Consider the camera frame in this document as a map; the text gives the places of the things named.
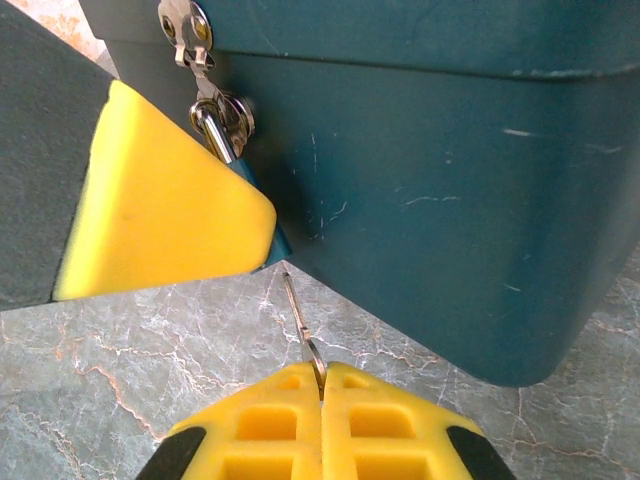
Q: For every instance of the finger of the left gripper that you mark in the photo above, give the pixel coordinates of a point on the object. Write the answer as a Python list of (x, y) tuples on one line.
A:
[(160, 210)]

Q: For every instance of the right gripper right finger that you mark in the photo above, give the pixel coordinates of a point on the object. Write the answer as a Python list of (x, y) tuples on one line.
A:
[(390, 425)]

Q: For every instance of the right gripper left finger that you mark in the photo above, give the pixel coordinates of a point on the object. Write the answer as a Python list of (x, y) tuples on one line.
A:
[(270, 425)]

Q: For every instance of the small silver key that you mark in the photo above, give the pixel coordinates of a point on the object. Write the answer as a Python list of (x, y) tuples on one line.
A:
[(299, 317)]

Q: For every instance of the small teal padlock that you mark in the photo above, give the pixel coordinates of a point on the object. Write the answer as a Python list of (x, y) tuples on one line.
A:
[(276, 246)]

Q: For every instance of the teal starry night tin box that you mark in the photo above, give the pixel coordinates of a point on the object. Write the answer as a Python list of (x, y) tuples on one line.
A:
[(425, 150)]

